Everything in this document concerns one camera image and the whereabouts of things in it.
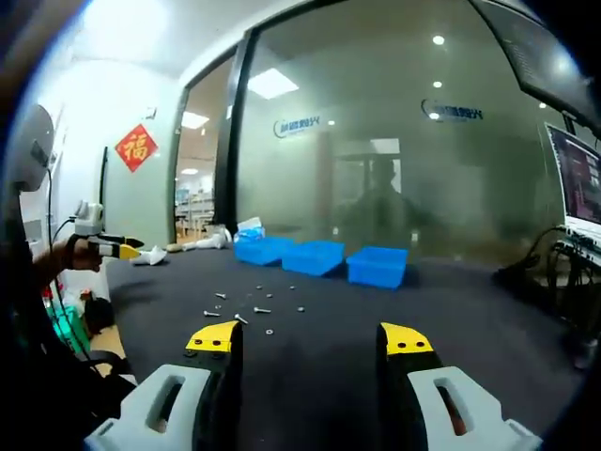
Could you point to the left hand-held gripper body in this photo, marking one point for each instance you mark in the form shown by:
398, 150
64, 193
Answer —
89, 218

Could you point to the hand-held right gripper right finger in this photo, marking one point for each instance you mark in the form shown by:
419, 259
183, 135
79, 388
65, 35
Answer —
469, 409

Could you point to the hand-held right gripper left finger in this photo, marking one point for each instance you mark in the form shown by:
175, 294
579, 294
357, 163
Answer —
155, 409

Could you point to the blue plastic bin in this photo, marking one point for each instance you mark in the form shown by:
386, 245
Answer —
260, 250
312, 258
375, 268

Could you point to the screws nuts and washers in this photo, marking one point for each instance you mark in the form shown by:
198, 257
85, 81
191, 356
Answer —
261, 310

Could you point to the person's left hand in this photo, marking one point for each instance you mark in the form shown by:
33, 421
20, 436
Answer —
82, 256

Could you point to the small tan object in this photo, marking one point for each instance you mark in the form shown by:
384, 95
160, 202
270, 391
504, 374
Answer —
174, 247

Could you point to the black office chair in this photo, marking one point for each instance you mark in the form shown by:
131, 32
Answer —
110, 362

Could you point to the black pouch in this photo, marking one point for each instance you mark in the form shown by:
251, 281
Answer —
99, 315

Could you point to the white cloth roll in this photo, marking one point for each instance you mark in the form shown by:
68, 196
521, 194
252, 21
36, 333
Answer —
206, 243

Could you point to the white worn device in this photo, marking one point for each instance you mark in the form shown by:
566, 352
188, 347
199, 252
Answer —
30, 150

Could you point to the green plastic basket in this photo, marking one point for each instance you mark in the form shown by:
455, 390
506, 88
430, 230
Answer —
68, 326

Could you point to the person's black clothed torso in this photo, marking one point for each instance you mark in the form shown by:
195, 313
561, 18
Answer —
37, 376

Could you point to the blue tissue pack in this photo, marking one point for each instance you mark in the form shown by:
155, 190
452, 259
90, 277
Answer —
250, 230

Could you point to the open laptop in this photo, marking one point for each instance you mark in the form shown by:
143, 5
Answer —
580, 183

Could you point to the black monitor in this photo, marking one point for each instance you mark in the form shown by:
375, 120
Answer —
540, 56

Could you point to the red paper wall decoration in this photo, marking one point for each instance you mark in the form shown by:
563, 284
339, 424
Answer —
136, 148

